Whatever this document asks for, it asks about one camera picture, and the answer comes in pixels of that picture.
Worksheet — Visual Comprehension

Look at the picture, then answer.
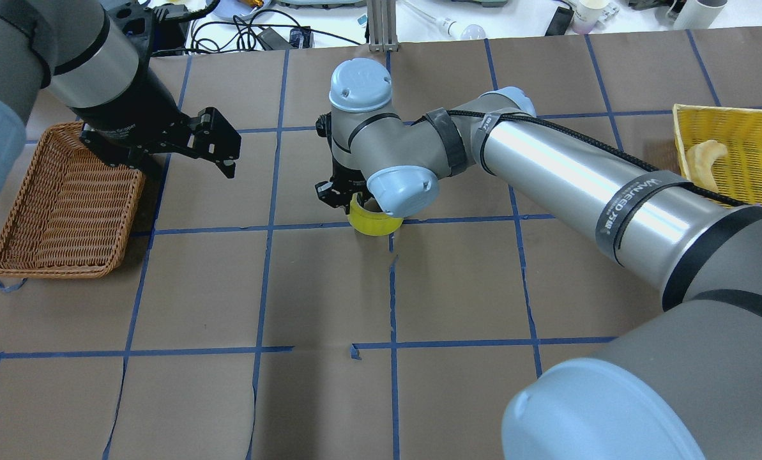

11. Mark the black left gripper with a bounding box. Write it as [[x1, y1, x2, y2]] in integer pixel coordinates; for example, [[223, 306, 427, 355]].
[[74, 69, 241, 180]]

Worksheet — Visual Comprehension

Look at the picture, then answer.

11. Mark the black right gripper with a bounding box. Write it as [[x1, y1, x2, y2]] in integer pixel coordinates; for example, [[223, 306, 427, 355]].
[[316, 160, 370, 210]]

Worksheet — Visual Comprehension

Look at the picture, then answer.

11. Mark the yellow tape roll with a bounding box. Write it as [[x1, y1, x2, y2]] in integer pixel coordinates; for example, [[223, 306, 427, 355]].
[[347, 193, 404, 236]]

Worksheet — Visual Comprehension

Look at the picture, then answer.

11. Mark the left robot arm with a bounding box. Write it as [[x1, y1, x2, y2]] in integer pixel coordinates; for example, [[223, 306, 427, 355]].
[[0, 1, 241, 192]]

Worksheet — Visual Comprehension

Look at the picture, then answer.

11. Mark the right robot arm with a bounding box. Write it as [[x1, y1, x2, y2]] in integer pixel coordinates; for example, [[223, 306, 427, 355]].
[[316, 58, 762, 459]]

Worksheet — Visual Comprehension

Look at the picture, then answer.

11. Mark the brown wicker basket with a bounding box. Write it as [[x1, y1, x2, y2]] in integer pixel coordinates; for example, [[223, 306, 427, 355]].
[[0, 122, 146, 279]]

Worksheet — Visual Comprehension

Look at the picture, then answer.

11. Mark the light bulb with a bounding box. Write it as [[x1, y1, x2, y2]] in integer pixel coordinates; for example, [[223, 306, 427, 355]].
[[399, 1, 487, 41]]

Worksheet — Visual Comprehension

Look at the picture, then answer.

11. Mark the black power adapter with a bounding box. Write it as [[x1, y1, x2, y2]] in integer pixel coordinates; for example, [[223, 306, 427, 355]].
[[544, 6, 574, 36]]

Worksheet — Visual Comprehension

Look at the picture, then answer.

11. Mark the white purple cup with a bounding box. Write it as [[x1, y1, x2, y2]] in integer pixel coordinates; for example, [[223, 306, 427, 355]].
[[570, 0, 611, 35]]

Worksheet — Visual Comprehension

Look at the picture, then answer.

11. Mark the yellow toy banana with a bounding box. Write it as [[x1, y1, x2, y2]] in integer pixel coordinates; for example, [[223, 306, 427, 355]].
[[685, 139, 728, 193]]

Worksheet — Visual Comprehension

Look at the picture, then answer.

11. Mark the yellow plastic basket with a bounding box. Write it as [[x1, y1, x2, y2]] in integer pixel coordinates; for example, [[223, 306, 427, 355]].
[[672, 104, 762, 206]]

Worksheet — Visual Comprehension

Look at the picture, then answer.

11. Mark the aluminium frame post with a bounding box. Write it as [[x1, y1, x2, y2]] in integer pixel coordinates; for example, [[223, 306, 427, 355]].
[[366, 0, 399, 52]]

